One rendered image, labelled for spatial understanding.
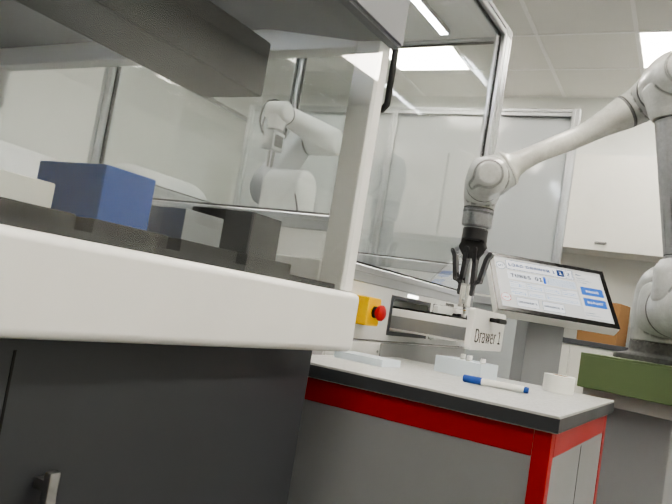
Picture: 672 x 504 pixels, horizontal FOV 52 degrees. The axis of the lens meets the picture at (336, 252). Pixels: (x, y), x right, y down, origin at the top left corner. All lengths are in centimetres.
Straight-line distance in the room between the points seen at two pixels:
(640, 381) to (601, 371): 11
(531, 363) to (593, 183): 263
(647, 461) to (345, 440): 101
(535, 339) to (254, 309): 209
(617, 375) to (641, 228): 329
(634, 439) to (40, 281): 173
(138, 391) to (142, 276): 19
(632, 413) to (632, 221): 328
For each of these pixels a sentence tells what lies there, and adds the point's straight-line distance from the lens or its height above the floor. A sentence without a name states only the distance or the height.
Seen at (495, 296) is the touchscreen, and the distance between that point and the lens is 282.
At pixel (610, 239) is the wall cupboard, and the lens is 529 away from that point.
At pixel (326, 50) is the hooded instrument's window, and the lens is 112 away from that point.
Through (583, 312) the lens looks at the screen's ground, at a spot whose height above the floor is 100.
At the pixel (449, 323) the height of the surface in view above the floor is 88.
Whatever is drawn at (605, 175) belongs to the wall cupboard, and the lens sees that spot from 538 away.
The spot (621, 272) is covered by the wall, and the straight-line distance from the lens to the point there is 562.
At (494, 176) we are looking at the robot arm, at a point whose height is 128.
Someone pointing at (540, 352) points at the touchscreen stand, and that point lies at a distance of 297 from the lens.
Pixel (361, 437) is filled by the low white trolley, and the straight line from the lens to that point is 135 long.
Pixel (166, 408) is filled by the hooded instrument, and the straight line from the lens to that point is 99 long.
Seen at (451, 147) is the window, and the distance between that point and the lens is 229.
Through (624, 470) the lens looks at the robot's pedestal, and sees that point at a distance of 215.
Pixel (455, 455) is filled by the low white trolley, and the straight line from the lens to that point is 128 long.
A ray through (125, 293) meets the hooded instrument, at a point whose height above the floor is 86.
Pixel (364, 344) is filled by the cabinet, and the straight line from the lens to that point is 183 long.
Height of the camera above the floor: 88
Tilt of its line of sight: 4 degrees up
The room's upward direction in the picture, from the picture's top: 9 degrees clockwise
